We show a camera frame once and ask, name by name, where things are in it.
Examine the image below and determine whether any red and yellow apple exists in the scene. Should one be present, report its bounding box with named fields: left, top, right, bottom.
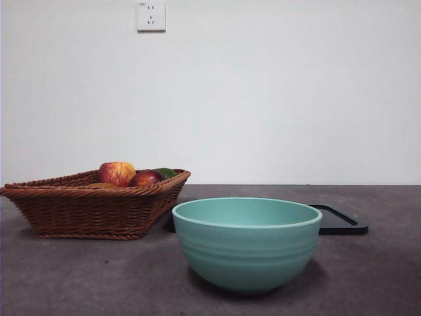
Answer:
left=97, top=161, right=137, bottom=188

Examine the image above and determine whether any dark red plum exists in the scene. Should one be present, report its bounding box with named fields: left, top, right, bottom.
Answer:
left=128, top=169, right=165, bottom=188

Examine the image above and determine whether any green fruit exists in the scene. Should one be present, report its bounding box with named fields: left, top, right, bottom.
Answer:
left=153, top=167, right=178, bottom=180

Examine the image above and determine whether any black rectangular tray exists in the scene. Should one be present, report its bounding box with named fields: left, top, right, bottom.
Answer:
left=164, top=203, right=369, bottom=236

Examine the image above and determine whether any teal ribbed bowl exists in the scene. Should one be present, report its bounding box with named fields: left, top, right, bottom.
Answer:
left=171, top=196, right=323, bottom=294

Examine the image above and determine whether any white wall socket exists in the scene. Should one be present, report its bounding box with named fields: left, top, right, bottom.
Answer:
left=137, top=1, right=166, bottom=33

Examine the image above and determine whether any brown wicker basket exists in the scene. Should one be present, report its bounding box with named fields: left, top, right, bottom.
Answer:
left=0, top=169, right=192, bottom=240

